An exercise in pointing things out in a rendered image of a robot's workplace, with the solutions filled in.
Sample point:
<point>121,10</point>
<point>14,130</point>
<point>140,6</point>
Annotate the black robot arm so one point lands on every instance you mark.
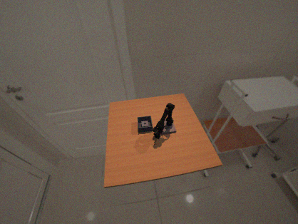
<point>160,125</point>

